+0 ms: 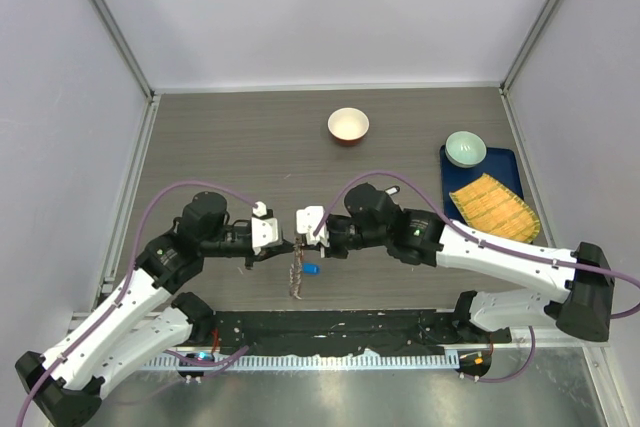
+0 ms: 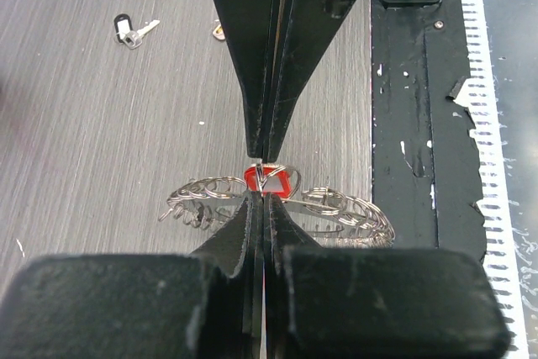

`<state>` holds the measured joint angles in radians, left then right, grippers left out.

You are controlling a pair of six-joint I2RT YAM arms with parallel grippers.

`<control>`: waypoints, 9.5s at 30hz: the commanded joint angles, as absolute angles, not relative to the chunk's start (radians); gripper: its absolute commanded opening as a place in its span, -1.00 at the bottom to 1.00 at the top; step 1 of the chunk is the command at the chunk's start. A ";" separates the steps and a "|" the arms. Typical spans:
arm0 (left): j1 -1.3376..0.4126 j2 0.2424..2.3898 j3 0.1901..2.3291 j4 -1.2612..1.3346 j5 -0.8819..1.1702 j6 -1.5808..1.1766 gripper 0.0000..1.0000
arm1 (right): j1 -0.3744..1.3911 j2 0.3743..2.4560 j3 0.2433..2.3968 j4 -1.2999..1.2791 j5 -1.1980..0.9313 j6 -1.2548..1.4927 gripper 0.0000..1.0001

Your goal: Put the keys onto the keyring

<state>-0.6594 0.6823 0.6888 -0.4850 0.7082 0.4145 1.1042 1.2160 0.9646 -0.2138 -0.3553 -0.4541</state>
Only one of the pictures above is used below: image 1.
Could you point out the white cable duct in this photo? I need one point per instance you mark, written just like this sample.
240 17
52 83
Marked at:
368 360

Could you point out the blue tag key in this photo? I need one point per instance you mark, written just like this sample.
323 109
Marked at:
311 269

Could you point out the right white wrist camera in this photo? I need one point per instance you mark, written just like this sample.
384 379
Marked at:
307 221

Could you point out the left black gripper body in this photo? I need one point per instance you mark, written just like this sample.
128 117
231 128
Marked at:
232 245

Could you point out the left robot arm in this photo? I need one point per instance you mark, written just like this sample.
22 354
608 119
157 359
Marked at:
148 312

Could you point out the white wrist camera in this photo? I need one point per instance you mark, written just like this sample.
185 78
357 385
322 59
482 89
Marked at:
265 228
307 221

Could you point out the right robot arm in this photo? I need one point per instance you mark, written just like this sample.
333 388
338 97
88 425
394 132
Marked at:
565 288

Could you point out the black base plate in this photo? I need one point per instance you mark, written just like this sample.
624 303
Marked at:
338 333

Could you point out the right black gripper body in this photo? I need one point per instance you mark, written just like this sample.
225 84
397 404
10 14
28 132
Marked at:
345 234

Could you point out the yellow woven mat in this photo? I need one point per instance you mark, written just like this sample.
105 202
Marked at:
487 205

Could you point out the blue tray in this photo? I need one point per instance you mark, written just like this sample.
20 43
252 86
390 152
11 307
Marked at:
499 163

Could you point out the large metal keyring disc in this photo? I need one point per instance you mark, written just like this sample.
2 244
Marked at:
296 269

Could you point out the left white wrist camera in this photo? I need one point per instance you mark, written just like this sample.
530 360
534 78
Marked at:
265 228

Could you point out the red white bowl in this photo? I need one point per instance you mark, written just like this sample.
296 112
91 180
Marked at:
348 126

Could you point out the light green bowl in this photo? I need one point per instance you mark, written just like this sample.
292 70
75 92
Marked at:
465 149

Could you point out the black tag key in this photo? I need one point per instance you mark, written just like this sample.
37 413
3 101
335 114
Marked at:
392 190

